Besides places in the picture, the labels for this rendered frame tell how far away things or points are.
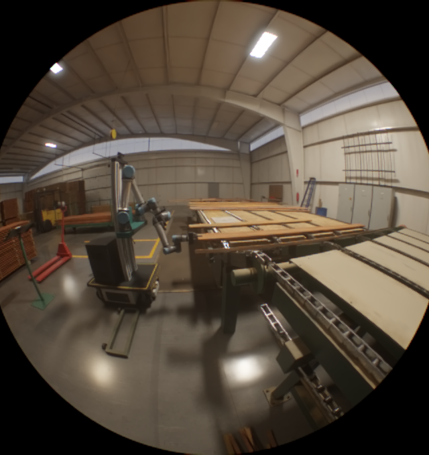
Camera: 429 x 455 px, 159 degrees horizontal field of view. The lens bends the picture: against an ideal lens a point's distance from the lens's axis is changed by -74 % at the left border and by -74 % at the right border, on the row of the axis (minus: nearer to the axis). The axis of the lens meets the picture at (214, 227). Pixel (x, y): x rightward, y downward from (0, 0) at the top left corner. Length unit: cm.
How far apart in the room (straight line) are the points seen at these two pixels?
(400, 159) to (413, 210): 173
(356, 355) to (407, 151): 658
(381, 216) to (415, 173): 207
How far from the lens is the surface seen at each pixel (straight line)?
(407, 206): 652
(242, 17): 607
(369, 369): 49
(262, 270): 81
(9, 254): 492
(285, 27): 626
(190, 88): 859
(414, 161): 668
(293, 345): 58
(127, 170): 147
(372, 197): 635
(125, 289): 194
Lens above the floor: 138
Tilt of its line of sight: 14 degrees down
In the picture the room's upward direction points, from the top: straight up
